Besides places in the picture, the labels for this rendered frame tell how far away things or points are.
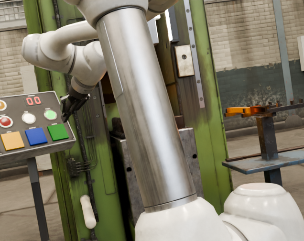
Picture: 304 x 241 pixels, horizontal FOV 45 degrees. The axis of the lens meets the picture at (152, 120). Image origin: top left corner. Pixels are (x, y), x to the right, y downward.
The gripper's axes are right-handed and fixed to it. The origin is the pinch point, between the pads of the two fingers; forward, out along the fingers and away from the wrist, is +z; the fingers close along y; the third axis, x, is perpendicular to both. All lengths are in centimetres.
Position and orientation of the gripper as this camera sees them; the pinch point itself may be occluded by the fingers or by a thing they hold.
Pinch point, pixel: (66, 115)
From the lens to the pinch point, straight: 158.5
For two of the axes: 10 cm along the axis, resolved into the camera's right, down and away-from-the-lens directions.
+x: -4.5, -8.3, 3.4
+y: 7.7, -1.6, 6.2
